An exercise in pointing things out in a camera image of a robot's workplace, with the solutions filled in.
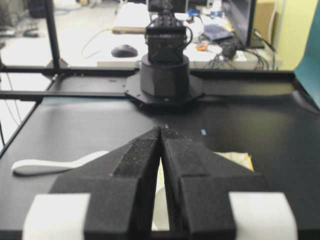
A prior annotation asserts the yellow striped cloth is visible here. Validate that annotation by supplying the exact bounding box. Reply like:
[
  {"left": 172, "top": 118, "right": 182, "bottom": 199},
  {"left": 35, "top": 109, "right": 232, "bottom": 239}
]
[{"left": 215, "top": 152, "right": 254, "bottom": 171}]

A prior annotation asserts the cardboard box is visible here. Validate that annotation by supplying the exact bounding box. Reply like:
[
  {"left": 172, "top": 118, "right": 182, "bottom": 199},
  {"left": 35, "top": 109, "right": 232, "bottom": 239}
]
[{"left": 254, "top": 0, "right": 277, "bottom": 42}]

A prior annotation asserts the black computer mouse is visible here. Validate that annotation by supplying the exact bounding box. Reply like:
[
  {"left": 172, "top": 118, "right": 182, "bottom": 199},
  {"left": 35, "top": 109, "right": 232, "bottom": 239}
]
[{"left": 111, "top": 44, "right": 138, "bottom": 58}]

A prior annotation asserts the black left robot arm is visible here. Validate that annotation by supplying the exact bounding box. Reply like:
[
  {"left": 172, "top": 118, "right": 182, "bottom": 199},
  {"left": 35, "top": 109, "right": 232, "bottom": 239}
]
[{"left": 125, "top": 0, "right": 204, "bottom": 106}]

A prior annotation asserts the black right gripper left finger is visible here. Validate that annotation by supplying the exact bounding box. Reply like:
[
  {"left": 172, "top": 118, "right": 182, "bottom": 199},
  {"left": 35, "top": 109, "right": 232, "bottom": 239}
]
[{"left": 22, "top": 127, "right": 161, "bottom": 240}]

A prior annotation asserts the white plate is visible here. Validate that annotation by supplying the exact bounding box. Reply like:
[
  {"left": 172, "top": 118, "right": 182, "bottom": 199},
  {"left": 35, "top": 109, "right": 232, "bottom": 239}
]
[{"left": 151, "top": 186, "right": 170, "bottom": 232}]

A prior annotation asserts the blue notebook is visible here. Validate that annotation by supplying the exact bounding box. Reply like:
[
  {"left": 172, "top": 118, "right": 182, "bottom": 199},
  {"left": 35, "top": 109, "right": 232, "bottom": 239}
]
[{"left": 203, "top": 24, "right": 234, "bottom": 41}]

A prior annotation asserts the white chinese spoon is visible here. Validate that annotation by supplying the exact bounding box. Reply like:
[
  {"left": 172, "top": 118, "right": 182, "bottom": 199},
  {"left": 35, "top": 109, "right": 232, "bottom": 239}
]
[{"left": 11, "top": 150, "right": 109, "bottom": 176}]

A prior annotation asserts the white cable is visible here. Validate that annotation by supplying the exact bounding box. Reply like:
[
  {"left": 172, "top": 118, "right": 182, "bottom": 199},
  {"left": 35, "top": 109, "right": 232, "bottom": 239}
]
[{"left": 80, "top": 27, "right": 114, "bottom": 60}]

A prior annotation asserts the black monitor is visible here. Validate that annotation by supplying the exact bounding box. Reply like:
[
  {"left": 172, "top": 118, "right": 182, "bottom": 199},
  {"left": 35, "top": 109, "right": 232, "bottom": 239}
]
[{"left": 221, "top": 0, "right": 265, "bottom": 49}]

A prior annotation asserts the black cable bundle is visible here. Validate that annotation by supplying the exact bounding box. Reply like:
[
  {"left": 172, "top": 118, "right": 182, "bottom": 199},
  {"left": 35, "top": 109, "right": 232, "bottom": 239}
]
[{"left": 203, "top": 41, "right": 276, "bottom": 71}]

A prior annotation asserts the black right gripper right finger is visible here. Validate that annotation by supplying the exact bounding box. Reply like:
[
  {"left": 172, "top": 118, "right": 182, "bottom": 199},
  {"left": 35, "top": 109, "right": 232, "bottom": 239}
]
[{"left": 160, "top": 129, "right": 298, "bottom": 240}]

